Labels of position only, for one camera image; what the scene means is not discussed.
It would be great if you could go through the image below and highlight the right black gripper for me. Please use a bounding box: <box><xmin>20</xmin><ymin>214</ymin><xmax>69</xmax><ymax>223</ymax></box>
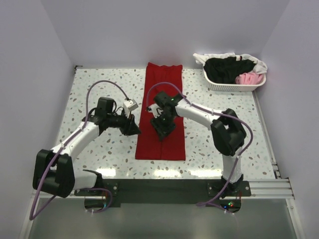
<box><xmin>150</xmin><ymin>112</ymin><xmax>176</xmax><ymax>141</ymax></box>

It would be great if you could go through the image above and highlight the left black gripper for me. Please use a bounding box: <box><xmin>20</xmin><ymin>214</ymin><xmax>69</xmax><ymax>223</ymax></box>
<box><xmin>107</xmin><ymin>109</ymin><xmax>141</xmax><ymax>136</ymax></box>

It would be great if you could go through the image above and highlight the red t shirt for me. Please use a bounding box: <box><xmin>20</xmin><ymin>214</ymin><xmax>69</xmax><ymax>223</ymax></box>
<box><xmin>135</xmin><ymin>62</ymin><xmax>185</xmax><ymax>161</ymax></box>

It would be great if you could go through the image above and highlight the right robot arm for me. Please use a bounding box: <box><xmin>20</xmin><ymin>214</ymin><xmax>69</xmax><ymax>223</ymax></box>
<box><xmin>147</xmin><ymin>91</ymin><xmax>247</xmax><ymax>196</ymax></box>

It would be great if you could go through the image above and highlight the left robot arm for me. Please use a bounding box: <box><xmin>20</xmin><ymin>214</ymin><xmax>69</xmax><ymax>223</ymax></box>
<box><xmin>32</xmin><ymin>97</ymin><xmax>141</xmax><ymax>198</ymax></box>

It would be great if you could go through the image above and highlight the white laundry basket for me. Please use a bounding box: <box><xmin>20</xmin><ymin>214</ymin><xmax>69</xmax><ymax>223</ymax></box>
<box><xmin>202</xmin><ymin>65</ymin><xmax>266</xmax><ymax>92</ymax></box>

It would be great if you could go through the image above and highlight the black garment in basket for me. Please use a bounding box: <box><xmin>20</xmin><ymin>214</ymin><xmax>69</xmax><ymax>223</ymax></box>
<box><xmin>203</xmin><ymin>57</ymin><xmax>256</xmax><ymax>84</ymax></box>

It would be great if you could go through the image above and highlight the pink garment in basket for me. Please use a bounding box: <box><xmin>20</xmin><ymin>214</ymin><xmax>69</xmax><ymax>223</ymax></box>
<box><xmin>235</xmin><ymin>72</ymin><xmax>264</xmax><ymax>85</ymax></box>

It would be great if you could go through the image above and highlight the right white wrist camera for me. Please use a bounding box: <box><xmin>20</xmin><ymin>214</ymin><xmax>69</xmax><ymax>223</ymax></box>
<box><xmin>147</xmin><ymin>104</ymin><xmax>163</xmax><ymax>118</ymax></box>

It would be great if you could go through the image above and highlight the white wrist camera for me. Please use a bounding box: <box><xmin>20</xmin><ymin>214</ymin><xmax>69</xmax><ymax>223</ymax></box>
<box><xmin>123</xmin><ymin>99</ymin><xmax>138</xmax><ymax>114</ymax></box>
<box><xmin>147</xmin><ymin>104</ymin><xmax>163</xmax><ymax>118</ymax></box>

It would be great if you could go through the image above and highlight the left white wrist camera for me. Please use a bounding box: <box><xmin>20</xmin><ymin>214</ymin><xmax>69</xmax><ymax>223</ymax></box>
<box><xmin>123</xmin><ymin>99</ymin><xmax>138</xmax><ymax>114</ymax></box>

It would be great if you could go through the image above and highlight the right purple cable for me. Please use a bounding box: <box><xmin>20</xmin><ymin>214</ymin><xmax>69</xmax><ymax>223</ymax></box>
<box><xmin>146</xmin><ymin>82</ymin><xmax>254</xmax><ymax>209</ymax></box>

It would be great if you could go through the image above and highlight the purple cable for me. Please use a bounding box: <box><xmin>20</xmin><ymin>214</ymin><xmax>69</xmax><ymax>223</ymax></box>
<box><xmin>29</xmin><ymin>81</ymin><xmax>130</xmax><ymax>221</ymax></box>
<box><xmin>146</xmin><ymin>82</ymin><xmax>254</xmax><ymax>209</ymax></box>

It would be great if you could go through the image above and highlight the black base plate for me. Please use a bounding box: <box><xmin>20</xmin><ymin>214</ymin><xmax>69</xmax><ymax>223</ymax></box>
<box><xmin>74</xmin><ymin>179</ymin><xmax>252</xmax><ymax>210</ymax></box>

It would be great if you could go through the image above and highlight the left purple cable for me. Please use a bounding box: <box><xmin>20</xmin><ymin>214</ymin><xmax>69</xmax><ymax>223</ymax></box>
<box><xmin>29</xmin><ymin>81</ymin><xmax>130</xmax><ymax>221</ymax></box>

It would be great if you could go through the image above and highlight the aluminium frame rail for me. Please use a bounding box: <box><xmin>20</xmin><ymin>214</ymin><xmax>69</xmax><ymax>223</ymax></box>
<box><xmin>41</xmin><ymin>178</ymin><xmax>293</xmax><ymax>199</ymax></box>

